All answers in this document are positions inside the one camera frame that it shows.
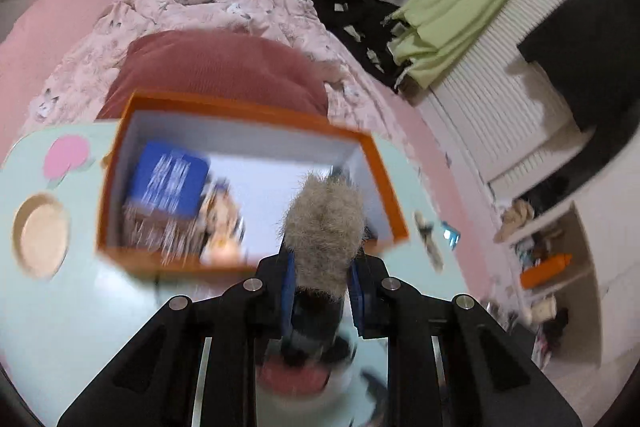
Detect beige cartoon figure case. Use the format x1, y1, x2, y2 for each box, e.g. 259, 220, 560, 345
199, 222, 250, 265

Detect dark pink pillow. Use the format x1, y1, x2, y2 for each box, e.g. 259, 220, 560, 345
97, 29, 331, 120

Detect light green hanging cloth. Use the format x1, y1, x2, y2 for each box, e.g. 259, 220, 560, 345
387, 0, 551, 90

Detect white slatted door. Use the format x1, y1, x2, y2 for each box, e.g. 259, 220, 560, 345
420, 0, 621, 188

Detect orange cardboard box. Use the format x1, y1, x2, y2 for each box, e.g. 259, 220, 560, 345
96, 92, 411, 280

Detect blue flat box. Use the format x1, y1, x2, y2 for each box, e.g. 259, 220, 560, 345
125, 141, 211, 220

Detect brown fur pom-pom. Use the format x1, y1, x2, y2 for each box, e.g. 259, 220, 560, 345
280, 171, 368, 303

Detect black clothes pile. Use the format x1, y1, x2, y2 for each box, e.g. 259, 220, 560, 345
299, 0, 416, 95

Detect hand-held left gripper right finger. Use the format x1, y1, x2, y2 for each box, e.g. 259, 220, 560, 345
347, 254, 583, 427

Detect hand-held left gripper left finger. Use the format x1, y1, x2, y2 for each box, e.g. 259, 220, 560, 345
56, 254, 301, 427

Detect white cup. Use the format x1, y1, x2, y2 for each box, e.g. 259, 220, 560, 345
530, 296, 557, 325

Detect beige crumpled cloth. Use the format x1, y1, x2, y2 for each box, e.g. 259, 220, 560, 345
494, 198, 536, 244

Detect black hanging cloth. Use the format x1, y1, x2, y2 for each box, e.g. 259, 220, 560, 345
517, 0, 640, 132

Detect pink bed sheet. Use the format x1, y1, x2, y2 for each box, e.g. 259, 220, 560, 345
0, 0, 501, 293

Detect orange bottle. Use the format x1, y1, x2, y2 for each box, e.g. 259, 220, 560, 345
519, 253, 572, 289

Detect mint green cartoon desktop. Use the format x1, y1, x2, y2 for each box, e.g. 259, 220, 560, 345
0, 119, 466, 427

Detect white open shelf unit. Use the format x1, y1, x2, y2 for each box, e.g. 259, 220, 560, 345
492, 199, 606, 368

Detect pink floral quilt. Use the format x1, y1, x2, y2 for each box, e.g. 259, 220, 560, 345
22, 0, 416, 148

